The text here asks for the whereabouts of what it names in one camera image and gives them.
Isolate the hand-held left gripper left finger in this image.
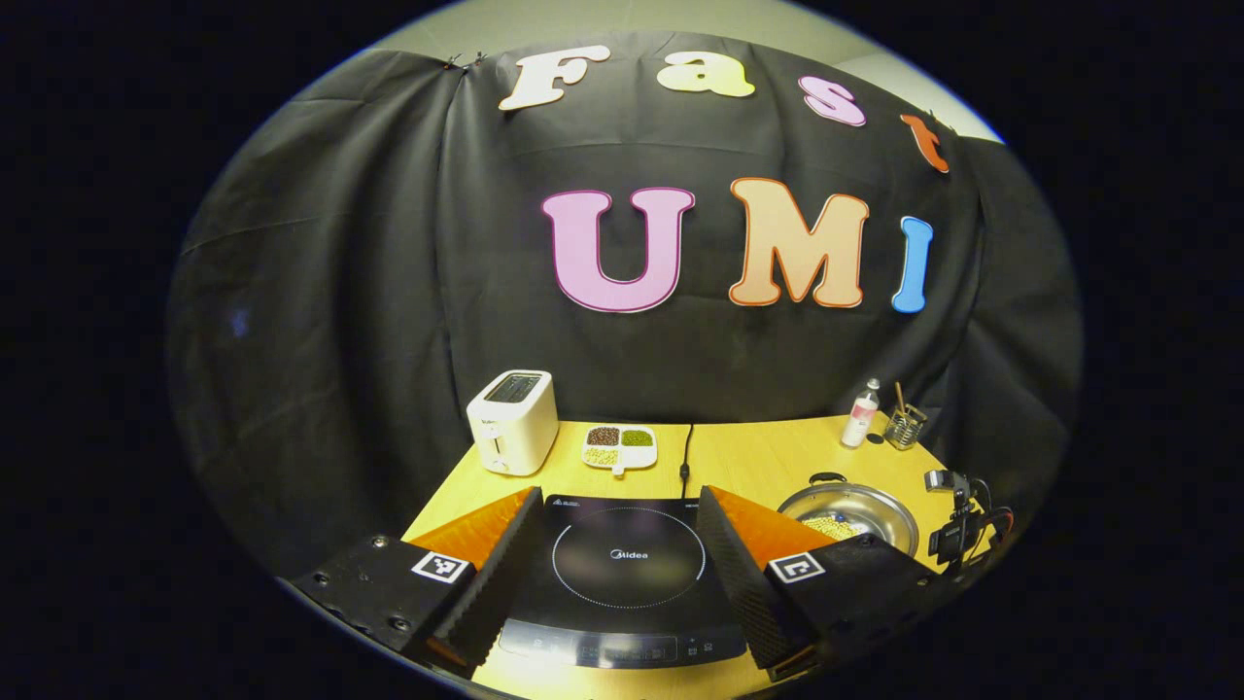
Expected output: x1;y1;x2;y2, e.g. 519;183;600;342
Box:
292;486;545;680

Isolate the stainless steel pot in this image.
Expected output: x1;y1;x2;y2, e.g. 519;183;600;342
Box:
777;472;920;560

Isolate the glass holder with stick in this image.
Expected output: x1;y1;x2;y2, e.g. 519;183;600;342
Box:
882;381;929;451

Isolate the clear bottle pink label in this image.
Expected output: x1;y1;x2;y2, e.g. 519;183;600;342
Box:
840;378;881;449

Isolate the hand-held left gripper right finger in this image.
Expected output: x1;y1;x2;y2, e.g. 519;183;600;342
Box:
696;486;958;683

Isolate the pile of yellow soybeans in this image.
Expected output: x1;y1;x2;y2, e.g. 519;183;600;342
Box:
799;515;866;543

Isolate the black induction cooktop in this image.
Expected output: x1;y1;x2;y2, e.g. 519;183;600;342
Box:
498;494;749;670

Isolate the white divided bean dish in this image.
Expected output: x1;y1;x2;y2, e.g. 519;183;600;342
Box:
581;424;659;477

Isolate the black backdrop cloth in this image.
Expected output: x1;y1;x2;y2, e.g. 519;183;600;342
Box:
167;29;1082;584

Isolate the black camera stand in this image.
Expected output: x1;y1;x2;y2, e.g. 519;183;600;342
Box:
923;469;1015;577

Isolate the white toaster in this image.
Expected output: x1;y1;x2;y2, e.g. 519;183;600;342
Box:
466;369;561;477

